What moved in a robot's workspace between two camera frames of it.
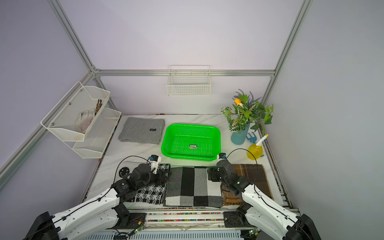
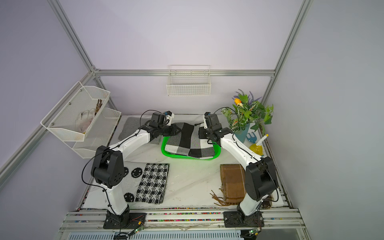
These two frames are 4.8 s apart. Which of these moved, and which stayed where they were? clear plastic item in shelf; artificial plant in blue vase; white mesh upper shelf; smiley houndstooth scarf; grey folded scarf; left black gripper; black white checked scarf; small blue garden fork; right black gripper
Moved: black white checked scarf; left black gripper; right black gripper
Stayed: smiley houndstooth scarf; white mesh upper shelf; artificial plant in blue vase; grey folded scarf; clear plastic item in shelf; small blue garden fork
